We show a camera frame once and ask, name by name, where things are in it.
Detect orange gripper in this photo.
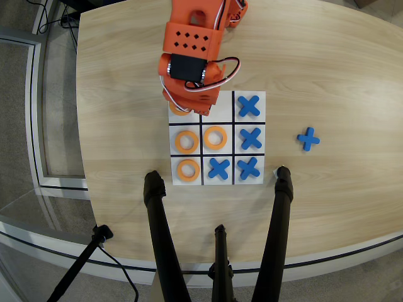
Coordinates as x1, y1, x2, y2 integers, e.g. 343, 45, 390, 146
161, 75, 222, 116

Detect orange foam ring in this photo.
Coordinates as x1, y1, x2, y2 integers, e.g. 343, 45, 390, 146
174, 130, 200, 155
203, 125, 228, 150
176, 159, 201, 182
169, 101, 193, 117

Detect white tic-tac-toe board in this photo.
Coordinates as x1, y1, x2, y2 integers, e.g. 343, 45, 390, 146
167, 91, 267, 186

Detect blue foam cross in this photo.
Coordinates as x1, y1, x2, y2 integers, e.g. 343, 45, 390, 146
296, 126, 321, 152
236, 157, 261, 181
208, 157, 231, 181
239, 127, 263, 150
237, 95, 261, 118

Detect short black tripod leg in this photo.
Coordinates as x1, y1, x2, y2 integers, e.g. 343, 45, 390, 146
207, 223, 236, 302

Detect thin black stand pole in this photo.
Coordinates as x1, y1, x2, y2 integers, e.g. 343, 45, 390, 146
46, 225, 114, 302

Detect black floor cables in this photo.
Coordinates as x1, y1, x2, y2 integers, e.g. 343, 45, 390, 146
31, 0, 79, 45

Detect grey metal floor frame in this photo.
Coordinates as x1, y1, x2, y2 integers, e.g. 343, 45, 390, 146
0, 27, 91, 201

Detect black stand cable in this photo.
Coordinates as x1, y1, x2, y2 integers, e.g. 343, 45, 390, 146
97, 244, 140, 302

